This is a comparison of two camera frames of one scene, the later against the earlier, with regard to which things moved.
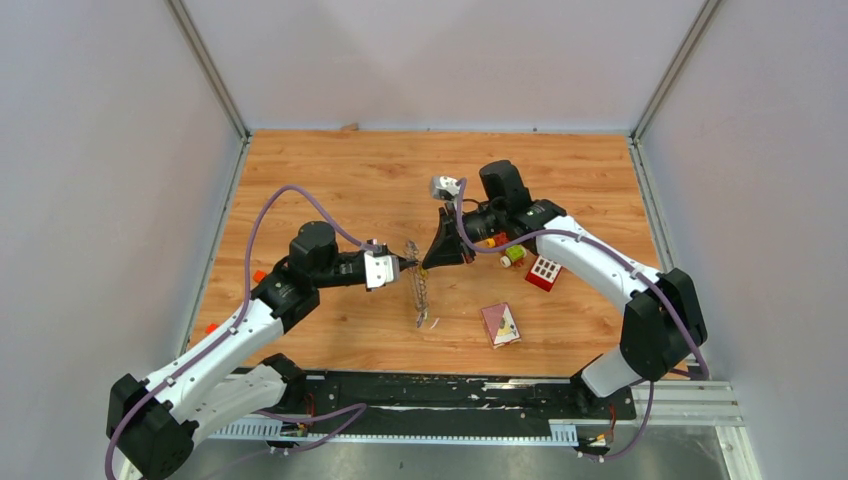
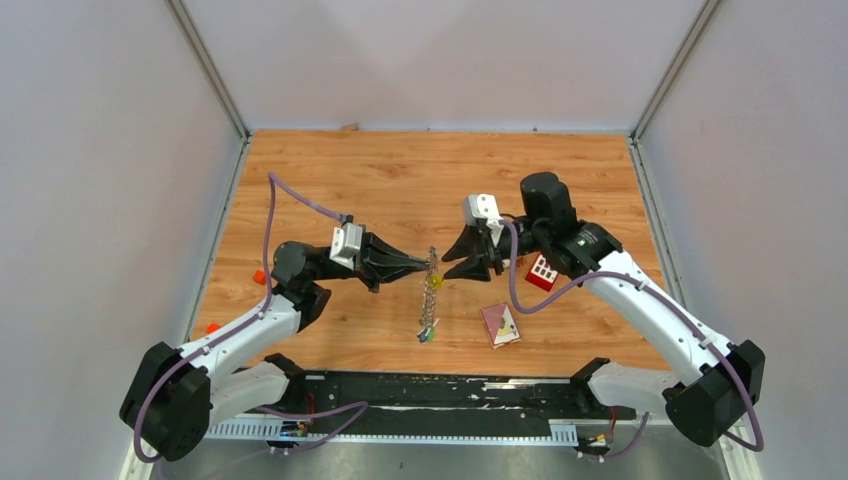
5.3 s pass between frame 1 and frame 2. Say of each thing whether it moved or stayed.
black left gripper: stayed
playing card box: stayed
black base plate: stayed
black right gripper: moved
